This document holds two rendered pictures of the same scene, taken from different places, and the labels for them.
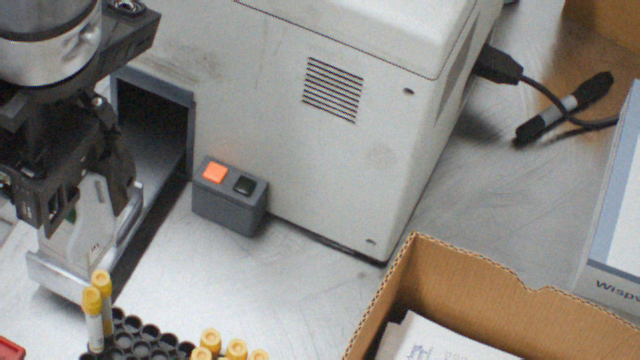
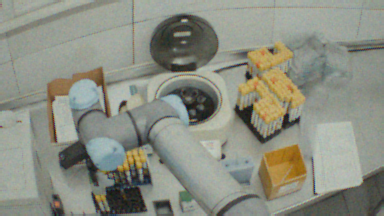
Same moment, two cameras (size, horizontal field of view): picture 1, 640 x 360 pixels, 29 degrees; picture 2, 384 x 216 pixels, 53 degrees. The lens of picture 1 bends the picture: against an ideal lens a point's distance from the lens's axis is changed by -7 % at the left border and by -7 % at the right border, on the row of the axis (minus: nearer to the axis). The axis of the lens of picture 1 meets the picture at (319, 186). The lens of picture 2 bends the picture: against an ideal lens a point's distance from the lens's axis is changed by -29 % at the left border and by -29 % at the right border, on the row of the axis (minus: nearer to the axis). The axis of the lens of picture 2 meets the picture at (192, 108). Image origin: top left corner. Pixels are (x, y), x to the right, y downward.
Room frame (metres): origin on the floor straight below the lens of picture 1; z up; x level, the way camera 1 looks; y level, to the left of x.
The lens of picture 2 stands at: (0.61, 0.85, 2.18)
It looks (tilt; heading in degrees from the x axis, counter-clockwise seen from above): 50 degrees down; 237
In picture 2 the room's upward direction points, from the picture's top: 2 degrees clockwise
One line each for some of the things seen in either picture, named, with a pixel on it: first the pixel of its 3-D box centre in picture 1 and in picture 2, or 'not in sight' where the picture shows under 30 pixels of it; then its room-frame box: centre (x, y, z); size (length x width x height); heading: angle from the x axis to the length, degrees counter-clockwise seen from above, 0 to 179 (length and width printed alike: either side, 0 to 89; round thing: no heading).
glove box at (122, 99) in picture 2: not in sight; (130, 119); (0.23, -0.11, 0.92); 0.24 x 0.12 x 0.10; 74
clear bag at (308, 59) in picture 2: not in sight; (305, 50); (-0.48, -0.05, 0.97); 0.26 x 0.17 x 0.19; 178
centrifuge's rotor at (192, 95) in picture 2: not in sight; (188, 105); (0.06, -0.03, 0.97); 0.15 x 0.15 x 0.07
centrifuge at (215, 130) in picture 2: not in sight; (188, 115); (0.07, -0.02, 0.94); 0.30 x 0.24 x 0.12; 65
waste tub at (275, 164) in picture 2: not in sight; (283, 172); (-0.07, 0.32, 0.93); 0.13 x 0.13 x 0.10; 73
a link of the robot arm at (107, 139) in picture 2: not in sight; (107, 139); (0.44, 0.27, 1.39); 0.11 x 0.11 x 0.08; 87
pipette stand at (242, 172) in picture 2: not in sight; (234, 173); (0.06, 0.23, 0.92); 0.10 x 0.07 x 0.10; 159
